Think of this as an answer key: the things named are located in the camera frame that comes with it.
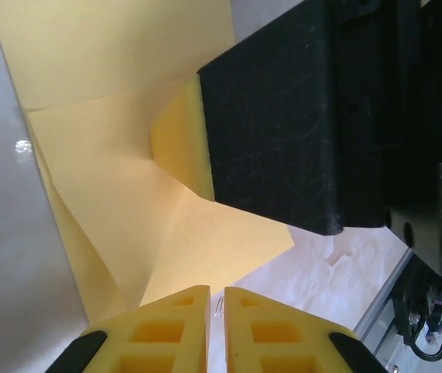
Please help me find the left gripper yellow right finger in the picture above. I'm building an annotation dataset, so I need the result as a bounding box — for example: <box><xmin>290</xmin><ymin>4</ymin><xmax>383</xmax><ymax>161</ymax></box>
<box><xmin>223</xmin><ymin>286</ymin><xmax>387</xmax><ymax>373</ymax></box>

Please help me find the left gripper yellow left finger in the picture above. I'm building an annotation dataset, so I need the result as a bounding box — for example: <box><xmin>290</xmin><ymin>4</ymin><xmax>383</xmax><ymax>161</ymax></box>
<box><xmin>47</xmin><ymin>284</ymin><xmax>211</xmax><ymax>373</ymax></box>

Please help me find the yellow paper sheet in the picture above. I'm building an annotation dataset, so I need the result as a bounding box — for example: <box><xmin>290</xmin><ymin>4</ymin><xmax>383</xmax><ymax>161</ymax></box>
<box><xmin>0</xmin><ymin>0</ymin><xmax>295</xmax><ymax>326</ymax></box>

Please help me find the aluminium mounting rail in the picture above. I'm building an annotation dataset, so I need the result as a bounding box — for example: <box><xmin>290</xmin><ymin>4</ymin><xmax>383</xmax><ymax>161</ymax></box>
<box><xmin>354</xmin><ymin>248</ymin><xmax>416</xmax><ymax>373</ymax></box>

